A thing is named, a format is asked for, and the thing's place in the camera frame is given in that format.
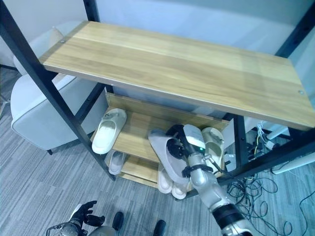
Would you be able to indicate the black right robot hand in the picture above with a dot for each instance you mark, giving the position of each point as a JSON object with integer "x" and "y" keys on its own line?
{"x": 194, "y": 138}

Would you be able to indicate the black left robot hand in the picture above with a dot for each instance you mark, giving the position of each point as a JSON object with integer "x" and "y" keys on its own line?
{"x": 85, "y": 212}

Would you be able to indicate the grey slipper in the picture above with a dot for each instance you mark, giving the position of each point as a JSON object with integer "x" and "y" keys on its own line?
{"x": 160, "y": 151}

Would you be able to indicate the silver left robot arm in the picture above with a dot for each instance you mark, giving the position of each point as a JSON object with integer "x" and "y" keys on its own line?
{"x": 64, "y": 228}

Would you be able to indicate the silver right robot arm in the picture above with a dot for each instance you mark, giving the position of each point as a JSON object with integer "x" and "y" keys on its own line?
{"x": 209, "y": 186}

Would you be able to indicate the cream slipper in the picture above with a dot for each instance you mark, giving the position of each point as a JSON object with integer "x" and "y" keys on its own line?
{"x": 108, "y": 132}
{"x": 214, "y": 142}

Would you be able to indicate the silver robot torso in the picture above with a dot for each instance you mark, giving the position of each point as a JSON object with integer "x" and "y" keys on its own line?
{"x": 104, "y": 231}

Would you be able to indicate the dark left robot foot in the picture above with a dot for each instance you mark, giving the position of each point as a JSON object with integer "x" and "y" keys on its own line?
{"x": 118, "y": 220}

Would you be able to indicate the dark robot foot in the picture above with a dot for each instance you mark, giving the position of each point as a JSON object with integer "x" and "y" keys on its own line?
{"x": 160, "y": 227}
{"x": 118, "y": 220}

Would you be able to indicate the wooden shelf with back panel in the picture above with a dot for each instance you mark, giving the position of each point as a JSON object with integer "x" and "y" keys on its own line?
{"x": 137, "y": 127}

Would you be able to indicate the black power strip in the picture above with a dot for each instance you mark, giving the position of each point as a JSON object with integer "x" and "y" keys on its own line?
{"x": 256, "y": 150}

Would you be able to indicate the low wooden shelf board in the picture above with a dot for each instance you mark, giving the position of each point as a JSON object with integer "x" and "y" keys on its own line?
{"x": 137, "y": 169}

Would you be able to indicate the large wooden shelf board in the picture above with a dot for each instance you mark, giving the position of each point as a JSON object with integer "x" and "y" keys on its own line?
{"x": 172, "y": 68}

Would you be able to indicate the dark right robot foot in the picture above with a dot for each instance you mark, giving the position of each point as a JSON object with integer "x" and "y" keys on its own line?
{"x": 160, "y": 227}

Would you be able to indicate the white desk base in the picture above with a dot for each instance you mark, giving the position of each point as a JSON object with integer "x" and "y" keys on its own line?
{"x": 290, "y": 159}

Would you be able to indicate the light grey armchair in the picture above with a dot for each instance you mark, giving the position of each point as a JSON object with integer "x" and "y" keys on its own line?
{"x": 37, "y": 118}

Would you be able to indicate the black metal rack frame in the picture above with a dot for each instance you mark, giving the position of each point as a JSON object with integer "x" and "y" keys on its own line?
{"x": 37, "y": 66}

